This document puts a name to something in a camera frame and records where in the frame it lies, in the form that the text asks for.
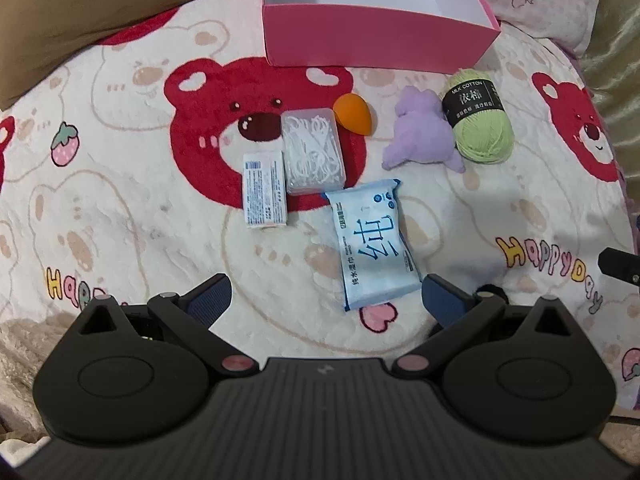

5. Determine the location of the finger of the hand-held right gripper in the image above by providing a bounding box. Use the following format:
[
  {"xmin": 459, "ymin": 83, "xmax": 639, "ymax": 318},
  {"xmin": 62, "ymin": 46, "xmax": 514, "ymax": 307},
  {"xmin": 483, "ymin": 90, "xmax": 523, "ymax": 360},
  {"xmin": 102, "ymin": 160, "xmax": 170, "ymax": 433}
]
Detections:
[{"xmin": 597, "ymin": 247, "xmax": 640, "ymax": 288}]

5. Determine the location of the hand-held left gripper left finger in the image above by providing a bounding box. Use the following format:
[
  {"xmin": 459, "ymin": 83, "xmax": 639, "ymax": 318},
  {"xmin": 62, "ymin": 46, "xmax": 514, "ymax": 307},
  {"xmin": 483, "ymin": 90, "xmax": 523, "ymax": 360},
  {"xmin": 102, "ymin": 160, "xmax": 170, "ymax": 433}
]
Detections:
[{"xmin": 75, "ymin": 272, "xmax": 256, "ymax": 376}]

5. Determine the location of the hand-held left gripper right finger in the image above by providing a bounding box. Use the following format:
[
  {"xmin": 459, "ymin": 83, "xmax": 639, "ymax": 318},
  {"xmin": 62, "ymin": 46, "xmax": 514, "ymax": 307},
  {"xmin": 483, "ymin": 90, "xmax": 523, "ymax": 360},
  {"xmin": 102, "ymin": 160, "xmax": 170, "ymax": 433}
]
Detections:
[{"xmin": 392, "ymin": 272, "xmax": 573, "ymax": 376}]

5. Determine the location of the blue wet wipes pack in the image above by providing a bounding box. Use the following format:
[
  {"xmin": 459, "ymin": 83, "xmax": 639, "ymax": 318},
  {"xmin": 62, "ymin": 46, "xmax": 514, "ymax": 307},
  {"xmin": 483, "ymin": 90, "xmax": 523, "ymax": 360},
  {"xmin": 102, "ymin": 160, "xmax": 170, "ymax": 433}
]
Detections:
[{"xmin": 322, "ymin": 179, "xmax": 423, "ymax": 312}]

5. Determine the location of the small white carton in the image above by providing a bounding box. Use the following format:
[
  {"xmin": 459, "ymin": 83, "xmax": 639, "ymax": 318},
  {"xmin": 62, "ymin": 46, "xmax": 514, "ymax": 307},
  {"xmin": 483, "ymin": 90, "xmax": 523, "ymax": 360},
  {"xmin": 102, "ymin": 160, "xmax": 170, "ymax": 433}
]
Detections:
[{"xmin": 242, "ymin": 149, "xmax": 290, "ymax": 231}]

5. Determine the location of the purple plush toy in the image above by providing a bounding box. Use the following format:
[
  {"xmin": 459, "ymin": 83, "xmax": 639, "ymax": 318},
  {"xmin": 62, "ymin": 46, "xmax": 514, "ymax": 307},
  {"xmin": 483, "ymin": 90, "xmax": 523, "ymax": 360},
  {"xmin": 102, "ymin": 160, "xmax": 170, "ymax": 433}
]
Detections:
[{"xmin": 382, "ymin": 86, "xmax": 466, "ymax": 175}]

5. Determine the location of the green yarn ball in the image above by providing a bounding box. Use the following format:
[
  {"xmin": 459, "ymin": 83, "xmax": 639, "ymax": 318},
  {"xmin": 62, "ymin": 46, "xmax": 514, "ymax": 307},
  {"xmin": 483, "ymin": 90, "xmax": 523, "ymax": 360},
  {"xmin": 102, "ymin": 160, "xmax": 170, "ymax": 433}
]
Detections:
[{"xmin": 441, "ymin": 67, "xmax": 516, "ymax": 163}]

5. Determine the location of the clear box of floss picks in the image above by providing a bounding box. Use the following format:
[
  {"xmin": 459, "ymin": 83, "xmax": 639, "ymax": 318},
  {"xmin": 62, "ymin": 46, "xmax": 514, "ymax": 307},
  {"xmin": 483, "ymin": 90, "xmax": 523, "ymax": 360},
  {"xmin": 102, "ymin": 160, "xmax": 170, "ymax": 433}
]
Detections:
[{"xmin": 280, "ymin": 107, "xmax": 347, "ymax": 197}]

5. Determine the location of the orange makeup sponge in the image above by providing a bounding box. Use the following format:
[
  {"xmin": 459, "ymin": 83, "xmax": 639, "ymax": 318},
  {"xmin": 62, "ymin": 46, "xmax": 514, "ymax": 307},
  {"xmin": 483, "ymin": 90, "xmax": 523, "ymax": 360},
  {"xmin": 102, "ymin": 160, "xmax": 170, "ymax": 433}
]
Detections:
[{"xmin": 333, "ymin": 94, "xmax": 373, "ymax": 137}]

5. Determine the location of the pink cardboard box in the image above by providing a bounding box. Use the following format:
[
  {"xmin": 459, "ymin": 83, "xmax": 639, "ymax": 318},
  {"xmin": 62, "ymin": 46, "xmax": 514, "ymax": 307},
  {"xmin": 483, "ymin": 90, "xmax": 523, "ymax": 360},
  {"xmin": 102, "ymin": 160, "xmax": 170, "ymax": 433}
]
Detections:
[{"xmin": 262, "ymin": 0, "xmax": 502, "ymax": 68}]

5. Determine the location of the bear printed blanket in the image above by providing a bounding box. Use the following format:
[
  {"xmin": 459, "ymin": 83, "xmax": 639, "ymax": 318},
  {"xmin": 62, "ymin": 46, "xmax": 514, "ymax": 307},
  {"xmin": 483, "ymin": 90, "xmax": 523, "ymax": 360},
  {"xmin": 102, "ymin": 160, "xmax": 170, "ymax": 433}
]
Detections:
[{"xmin": 0, "ymin": 7, "xmax": 640, "ymax": 411}]

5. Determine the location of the beige fleece cloth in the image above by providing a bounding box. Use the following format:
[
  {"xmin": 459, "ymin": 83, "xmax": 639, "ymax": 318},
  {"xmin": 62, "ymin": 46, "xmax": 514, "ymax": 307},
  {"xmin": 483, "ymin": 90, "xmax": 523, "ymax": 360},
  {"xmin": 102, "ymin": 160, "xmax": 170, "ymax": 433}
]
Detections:
[{"xmin": 0, "ymin": 310, "xmax": 86, "ymax": 461}]

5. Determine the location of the beige satin curtain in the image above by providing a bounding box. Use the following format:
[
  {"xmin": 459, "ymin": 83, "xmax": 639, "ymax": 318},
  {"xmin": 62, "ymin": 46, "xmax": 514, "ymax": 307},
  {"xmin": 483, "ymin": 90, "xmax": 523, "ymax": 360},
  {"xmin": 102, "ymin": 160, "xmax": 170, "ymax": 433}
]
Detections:
[{"xmin": 575, "ymin": 0, "xmax": 640, "ymax": 176}]

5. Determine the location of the pink checked pillow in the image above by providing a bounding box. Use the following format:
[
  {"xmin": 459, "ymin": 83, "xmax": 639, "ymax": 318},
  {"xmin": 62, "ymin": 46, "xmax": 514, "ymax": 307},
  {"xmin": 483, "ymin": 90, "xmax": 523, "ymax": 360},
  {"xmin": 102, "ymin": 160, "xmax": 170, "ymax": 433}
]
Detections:
[{"xmin": 460, "ymin": 0, "xmax": 608, "ymax": 56}]

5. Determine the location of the brown pillow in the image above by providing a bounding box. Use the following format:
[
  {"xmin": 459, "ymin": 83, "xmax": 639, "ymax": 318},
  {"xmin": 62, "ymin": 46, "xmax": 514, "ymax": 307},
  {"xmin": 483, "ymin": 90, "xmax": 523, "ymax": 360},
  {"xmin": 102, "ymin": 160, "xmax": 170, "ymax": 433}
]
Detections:
[{"xmin": 0, "ymin": 0, "xmax": 266, "ymax": 111}]

